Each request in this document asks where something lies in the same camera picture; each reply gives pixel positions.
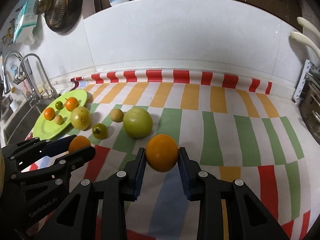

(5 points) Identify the small yellow-green fruit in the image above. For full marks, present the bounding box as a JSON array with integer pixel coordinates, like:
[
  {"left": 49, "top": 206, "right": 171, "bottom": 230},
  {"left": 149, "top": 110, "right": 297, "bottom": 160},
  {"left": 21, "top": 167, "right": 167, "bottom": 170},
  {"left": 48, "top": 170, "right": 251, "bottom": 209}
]
[{"left": 54, "top": 114, "right": 63, "bottom": 125}]

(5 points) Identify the small orange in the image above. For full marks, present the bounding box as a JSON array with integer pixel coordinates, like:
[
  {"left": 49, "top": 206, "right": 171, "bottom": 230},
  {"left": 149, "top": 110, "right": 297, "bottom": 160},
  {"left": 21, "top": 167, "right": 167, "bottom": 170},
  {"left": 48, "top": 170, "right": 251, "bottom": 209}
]
[{"left": 43, "top": 107, "right": 55, "bottom": 121}]

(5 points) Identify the dark green small tomato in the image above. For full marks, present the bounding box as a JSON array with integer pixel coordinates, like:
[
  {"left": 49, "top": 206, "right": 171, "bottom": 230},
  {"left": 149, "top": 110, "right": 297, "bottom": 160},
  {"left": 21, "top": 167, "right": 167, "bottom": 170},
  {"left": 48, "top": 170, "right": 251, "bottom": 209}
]
[{"left": 92, "top": 123, "right": 108, "bottom": 140}]

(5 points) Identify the yellow round fruit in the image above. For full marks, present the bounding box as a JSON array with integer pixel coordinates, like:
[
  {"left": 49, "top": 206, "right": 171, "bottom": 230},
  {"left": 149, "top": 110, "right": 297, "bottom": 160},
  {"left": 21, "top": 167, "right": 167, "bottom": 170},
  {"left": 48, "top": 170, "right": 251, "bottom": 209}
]
[{"left": 71, "top": 106, "right": 91, "bottom": 131}]

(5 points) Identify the small green fruit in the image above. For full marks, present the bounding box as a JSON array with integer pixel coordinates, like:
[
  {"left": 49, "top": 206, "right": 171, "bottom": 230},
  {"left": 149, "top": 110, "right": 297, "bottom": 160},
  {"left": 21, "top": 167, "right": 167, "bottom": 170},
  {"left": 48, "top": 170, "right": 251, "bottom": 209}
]
[{"left": 55, "top": 101, "right": 64, "bottom": 110}]

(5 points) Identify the large stemmed orange mandarin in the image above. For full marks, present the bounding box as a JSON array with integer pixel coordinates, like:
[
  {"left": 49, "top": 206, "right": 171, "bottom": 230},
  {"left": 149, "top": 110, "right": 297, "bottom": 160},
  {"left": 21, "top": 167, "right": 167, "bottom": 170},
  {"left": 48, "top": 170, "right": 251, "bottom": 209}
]
[{"left": 65, "top": 96, "right": 79, "bottom": 112}]

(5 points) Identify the small tan round fruit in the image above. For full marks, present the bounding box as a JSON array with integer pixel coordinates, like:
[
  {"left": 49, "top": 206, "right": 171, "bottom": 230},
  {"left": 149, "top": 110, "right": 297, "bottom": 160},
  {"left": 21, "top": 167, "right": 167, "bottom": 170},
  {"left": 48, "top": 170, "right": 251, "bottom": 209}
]
[{"left": 110, "top": 108, "right": 124, "bottom": 122}]

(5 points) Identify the large green apple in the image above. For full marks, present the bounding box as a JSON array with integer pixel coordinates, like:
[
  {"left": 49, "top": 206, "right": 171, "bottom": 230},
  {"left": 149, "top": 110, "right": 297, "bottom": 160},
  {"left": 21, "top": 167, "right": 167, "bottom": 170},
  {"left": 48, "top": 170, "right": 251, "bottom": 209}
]
[{"left": 123, "top": 107, "right": 153, "bottom": 139}]

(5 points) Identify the tall chrome kitchen faucet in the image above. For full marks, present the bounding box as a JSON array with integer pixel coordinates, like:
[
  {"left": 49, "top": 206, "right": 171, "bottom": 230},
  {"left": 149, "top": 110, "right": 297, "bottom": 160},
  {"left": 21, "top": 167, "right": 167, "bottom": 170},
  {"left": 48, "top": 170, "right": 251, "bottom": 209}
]
[{"left": 1, "top": 50, "right": 43, "bottom": 102}]

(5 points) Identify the stainless steel sink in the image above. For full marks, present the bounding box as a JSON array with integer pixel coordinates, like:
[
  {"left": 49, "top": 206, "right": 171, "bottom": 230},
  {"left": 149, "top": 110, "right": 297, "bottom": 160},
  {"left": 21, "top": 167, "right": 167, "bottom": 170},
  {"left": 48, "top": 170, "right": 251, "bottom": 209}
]
[{"left": 3, "top": 98, "right": 51, "bottom": 146}]

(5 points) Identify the thin gooseneck water faucet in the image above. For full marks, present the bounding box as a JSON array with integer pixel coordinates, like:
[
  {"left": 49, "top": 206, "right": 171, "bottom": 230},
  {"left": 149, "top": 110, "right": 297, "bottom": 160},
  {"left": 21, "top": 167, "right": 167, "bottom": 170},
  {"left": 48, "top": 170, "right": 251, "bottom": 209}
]
[{"left": 14, "top": 53, "right": 59, "bottom": 102}]

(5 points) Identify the colourful checked cloth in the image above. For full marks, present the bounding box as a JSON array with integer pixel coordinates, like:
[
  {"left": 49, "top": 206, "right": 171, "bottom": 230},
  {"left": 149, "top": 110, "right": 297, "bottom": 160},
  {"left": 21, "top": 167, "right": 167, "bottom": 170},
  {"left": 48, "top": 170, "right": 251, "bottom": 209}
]
[{"left": 24, "top": 69, "right": 312, "bottom": 240}]

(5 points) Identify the teal white paper package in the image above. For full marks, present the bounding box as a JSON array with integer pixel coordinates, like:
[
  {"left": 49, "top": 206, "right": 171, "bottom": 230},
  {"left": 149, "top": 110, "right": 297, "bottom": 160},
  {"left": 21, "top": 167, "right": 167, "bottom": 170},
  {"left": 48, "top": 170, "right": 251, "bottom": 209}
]
[{"left": 14, "top": 0, "right": 38, "bottom": 45}]

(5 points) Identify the stainless steel pot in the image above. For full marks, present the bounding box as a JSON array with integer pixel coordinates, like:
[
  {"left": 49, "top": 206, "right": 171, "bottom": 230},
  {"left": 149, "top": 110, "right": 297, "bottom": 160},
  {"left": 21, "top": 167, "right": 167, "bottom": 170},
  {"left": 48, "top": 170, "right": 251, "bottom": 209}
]
[{"left": 300, "top": 82, "right": 320, "bottom": 144}]

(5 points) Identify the white dish rack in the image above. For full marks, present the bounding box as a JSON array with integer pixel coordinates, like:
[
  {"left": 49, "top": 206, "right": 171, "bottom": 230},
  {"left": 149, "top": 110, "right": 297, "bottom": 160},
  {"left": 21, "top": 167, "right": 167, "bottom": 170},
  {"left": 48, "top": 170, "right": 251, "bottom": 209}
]
[{"left": 292, "top": 60, "right": 314, "bottom": 105}]

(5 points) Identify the copper perforated strainer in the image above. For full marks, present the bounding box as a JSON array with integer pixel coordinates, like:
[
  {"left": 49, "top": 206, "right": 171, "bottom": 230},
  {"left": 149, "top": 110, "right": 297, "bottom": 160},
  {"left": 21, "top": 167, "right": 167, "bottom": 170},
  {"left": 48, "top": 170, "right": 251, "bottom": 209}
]
[{"left": 44, "top": 0, "right": 68, "bottom": 31}]

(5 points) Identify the brass small ladle pot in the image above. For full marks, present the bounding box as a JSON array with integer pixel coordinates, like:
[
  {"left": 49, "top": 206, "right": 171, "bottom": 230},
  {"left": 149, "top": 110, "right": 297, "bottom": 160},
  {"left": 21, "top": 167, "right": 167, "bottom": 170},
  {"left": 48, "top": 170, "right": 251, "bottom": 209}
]
[{"left": 33, "top": 0, "right": 52, "bottom": 15}]

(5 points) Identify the black frying pan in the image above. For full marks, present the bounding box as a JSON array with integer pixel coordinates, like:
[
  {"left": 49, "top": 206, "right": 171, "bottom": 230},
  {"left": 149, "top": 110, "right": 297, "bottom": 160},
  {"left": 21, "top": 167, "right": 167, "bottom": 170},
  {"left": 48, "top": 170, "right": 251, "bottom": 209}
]
[{"left": 52, "top": 0, "right": 83, "bottom": 34}]

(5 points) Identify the cream knife handle lower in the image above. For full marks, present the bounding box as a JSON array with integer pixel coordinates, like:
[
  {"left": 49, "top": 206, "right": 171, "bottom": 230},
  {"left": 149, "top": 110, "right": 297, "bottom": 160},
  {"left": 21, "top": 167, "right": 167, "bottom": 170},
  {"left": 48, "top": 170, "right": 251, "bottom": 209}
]
[{"left": 290, "top": 31, "right": 320, "bottom": 58}]

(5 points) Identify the cream knife handle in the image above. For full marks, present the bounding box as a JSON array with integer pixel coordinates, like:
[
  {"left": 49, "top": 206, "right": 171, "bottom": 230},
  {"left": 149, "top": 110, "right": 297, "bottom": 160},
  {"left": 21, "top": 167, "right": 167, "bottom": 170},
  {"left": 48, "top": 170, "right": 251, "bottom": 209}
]
[
  {"left": 297, "top": 16, "right": 320, "bottom": 38},
  {"left": 290, "top": 31, "right": 320, "bottom": 58}
]

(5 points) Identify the cream knife handle upper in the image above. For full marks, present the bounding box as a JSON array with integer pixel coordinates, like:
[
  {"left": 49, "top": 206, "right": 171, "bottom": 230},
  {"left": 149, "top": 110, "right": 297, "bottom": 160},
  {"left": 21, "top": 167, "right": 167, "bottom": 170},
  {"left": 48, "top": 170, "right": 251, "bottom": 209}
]
[{"left": 297, "top": 16, "right": 320, "bottom": 38}]

